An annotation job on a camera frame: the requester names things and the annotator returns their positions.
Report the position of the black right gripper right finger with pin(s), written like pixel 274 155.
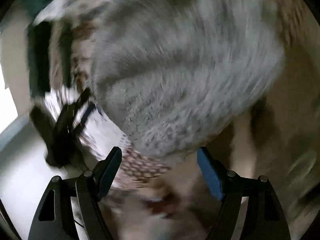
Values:
pixel 264 217

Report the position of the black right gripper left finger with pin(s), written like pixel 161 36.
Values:
pixel 54 219

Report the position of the grey fleece pants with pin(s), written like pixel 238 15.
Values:
pixel 171 74

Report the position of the floral bed blanket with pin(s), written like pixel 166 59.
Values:
pixel 72 40

